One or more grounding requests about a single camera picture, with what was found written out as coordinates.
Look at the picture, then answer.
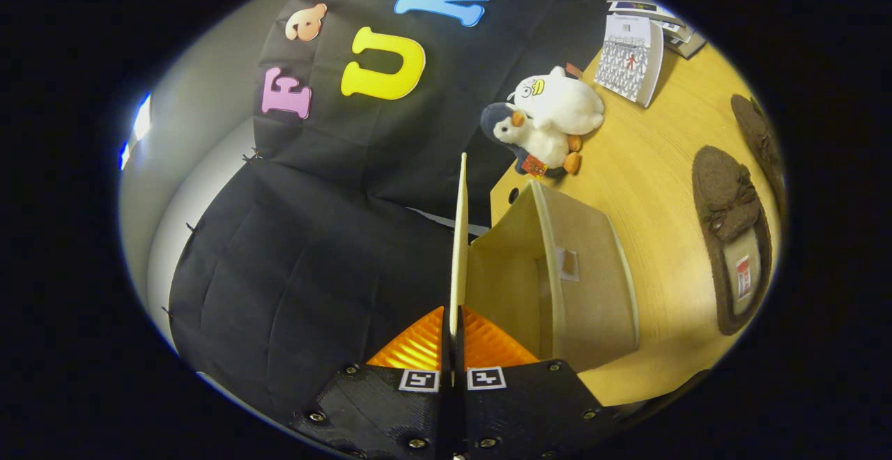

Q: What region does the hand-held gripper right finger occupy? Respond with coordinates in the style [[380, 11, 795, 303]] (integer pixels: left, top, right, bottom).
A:
[[454, 305, 620, 460]]

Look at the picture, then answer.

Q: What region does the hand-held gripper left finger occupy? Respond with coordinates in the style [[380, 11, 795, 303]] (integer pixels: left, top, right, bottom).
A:
[[291, 305, 452, 460]]

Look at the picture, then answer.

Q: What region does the beige fabric storage box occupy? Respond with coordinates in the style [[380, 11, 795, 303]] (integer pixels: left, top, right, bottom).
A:
[[449, 153, 640, 374]]

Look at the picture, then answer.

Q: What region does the brown fuzzy slipper shoe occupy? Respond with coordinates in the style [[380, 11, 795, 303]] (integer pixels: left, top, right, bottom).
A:
[[730, 94, 788, 220], [692, 145, 773, 336]]

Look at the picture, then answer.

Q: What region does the black backdrop cloth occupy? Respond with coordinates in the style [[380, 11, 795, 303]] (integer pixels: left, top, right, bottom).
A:
[[169, 0, 614, 422]]

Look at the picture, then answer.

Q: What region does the blue white penguin plush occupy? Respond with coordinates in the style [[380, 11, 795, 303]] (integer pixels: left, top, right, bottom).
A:
[[479, 102, 583, 178]]

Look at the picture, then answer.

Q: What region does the white duck plush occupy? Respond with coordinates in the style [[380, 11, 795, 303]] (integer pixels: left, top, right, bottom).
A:
[[507, 64, 606, 136]]

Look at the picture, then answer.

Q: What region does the white book patterned cover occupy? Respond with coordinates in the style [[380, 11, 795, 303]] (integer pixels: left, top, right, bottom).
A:
[[594, 14, 664, 108]]

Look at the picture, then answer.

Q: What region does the grey paperback book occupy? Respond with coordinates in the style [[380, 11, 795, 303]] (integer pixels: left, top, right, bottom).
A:
[[662, 29, 707, 61]]

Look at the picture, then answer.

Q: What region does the white book blue cover photo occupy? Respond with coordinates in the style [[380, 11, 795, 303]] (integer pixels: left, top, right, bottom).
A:
[[608, 0, 687, 29]]

